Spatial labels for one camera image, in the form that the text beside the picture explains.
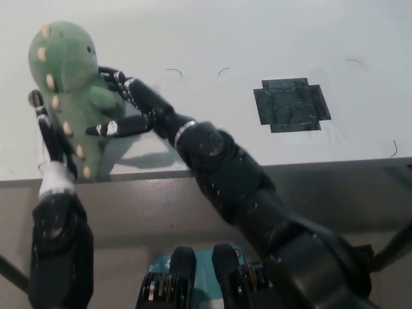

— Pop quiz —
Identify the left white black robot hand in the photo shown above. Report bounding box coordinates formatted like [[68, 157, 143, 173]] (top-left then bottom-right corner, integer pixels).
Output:
[[28, 89, 78, 197]]

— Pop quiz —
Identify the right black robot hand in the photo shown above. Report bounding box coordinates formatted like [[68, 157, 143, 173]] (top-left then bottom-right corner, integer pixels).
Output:
[[85, 66, 197, 148]]

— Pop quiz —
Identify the green plush dinosaur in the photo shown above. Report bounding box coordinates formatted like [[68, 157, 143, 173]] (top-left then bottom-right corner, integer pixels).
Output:
[[28, 21, 125, 180]]

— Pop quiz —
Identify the black table leg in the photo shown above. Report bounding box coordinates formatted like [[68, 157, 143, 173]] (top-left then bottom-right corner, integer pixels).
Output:
[[0, 254, 32, 294], [370, 221, 412, 274]]

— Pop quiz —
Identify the black tape patch on table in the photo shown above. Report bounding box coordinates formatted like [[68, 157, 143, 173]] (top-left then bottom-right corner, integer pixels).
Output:
[[253, 77, 332, 134]]

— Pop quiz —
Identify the black teal robot torso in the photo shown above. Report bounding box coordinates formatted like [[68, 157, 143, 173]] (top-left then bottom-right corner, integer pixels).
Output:
[[136, 243, 274, 309]]

